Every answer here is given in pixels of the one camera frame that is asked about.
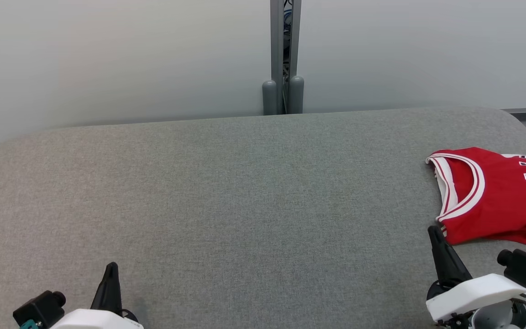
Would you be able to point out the grey partition joint post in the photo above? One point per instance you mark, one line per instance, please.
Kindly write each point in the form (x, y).
(270, 96)

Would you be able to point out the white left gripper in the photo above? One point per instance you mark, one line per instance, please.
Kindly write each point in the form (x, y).
(94, 322)

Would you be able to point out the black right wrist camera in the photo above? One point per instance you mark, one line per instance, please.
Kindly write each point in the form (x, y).
(525, 267)

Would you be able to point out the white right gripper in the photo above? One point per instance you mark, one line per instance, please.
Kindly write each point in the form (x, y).
(473, 292)

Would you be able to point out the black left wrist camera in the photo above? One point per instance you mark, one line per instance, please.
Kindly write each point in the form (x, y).
(39, 310)

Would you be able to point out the red shirt with white sleeves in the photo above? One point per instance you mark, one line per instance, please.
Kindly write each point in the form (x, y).
(496, 201)

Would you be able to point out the teal left camera plug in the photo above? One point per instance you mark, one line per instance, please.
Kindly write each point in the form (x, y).
(29, 325)

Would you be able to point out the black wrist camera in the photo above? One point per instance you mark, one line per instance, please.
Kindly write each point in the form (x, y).
(525, 267)
(39, 310)

